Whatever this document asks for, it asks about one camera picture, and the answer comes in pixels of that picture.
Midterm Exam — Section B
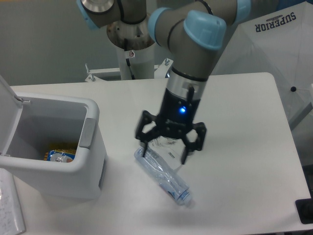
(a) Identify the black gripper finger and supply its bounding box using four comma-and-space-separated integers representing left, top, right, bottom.
135, 110, 165, 158
181, 122, 207, 164

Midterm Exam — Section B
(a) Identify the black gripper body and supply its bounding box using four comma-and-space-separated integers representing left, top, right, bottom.
156, 88, 201, 139

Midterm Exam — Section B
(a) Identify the white plastic trash can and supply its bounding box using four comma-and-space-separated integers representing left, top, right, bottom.
0, 79, 107, 199

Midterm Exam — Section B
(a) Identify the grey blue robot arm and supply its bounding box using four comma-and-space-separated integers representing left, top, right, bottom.
77, 0, 251, 163

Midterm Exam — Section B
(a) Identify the snack package inside can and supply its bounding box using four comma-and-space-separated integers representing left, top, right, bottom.
44, 142, 78, 163

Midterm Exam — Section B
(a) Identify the clear plastic wrapper bag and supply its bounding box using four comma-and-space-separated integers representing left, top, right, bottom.
149, 137, 185, 171

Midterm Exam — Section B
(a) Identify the crushed clear plastic bottle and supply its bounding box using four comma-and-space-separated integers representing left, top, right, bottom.
134, 147, 192, 206

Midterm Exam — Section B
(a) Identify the white superior umbrella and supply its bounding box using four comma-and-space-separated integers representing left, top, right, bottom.
212, 1, 313, 121

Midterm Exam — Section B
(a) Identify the black device at edge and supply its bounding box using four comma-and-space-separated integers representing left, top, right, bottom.
295, 198, 313, 224

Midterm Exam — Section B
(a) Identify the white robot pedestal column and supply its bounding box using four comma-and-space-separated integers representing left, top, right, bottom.
107, 12, 161, 80

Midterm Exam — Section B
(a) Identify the white metal base frame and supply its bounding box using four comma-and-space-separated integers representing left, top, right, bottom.
85, 58, 173, 82

